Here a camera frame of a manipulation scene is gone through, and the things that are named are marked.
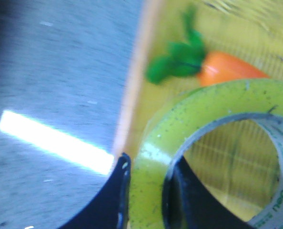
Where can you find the orange toy carrot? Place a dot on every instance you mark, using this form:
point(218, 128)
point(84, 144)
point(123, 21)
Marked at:
point(190, 58)

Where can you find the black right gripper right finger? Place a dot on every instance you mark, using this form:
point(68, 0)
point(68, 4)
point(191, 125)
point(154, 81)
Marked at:
point(187, 203)

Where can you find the yellow woven basket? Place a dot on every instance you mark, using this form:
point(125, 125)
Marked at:
point(251, 30)

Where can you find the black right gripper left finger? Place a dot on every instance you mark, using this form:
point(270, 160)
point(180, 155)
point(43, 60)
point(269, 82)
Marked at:
point(109, 208)

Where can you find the yellow tape roll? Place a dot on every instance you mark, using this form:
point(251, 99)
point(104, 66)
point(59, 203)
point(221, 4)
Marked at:
point(231, 135)

